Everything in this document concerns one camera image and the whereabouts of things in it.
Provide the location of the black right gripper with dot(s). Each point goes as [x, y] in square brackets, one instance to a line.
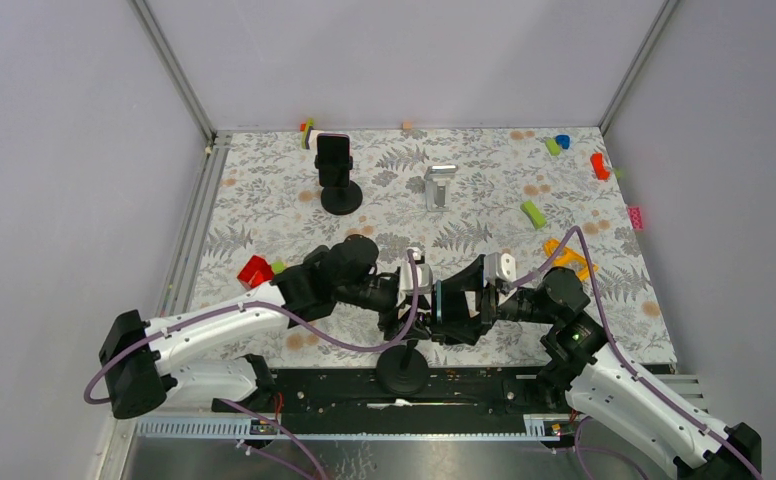
[470, 279]

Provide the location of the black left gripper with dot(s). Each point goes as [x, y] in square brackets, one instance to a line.
[408, 326]

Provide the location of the black round-base phone stand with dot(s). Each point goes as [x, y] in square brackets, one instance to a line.
[403, 369]

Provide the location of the black phone stand with phone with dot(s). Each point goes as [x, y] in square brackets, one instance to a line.
[340, 195]

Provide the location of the purple-edged smartphone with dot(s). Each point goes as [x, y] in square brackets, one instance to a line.
[333, 160]

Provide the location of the blue-edged smartphone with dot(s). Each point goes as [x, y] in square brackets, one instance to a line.
[436, 309]

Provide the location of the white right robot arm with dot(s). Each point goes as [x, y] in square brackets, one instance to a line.
[590, 373]

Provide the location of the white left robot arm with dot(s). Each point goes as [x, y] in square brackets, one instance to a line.
[146, 362]

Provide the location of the silver metal phone stand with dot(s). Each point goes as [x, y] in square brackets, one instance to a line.
[438, 179]

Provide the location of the green toy block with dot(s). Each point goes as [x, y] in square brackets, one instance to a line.
[534, 214]

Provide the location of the floral patterned mat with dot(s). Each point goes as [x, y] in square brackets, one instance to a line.
[267, 204]

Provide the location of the red toy car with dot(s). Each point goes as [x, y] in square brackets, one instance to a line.
[258, 271]

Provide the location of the lime green block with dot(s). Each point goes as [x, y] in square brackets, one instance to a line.
[553, 146]

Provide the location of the pink lego brick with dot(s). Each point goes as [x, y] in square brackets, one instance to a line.
[636, 218]

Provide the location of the blue heart block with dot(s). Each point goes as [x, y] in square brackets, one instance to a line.
[563, 141]

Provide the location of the red curved block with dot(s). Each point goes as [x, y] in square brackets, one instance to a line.
[599, 167]

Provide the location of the stacked coloured blocks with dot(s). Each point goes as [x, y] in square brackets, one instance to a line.
[306, 130]

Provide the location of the yellow triangular plastic frame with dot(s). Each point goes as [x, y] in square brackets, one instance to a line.
[570, 259]

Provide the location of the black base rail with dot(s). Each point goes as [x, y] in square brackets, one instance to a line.
[450, 401]

